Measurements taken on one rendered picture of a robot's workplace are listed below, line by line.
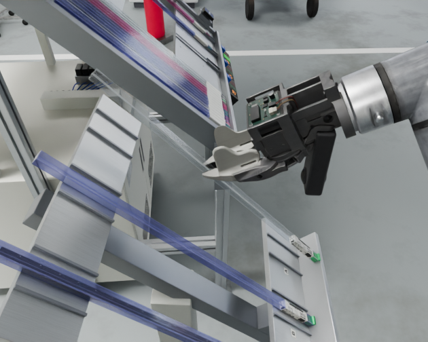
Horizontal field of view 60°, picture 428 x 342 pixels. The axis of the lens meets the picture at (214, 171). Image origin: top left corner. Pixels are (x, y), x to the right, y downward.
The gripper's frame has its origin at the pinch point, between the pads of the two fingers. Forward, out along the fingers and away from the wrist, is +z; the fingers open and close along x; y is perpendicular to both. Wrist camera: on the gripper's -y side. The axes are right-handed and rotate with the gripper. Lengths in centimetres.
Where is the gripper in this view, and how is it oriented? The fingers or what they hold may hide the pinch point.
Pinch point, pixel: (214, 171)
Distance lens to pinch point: 54.4
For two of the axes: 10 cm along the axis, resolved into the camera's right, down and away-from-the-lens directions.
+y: -4.8, -6.4, -6.0
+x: -0.4, 6.9, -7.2
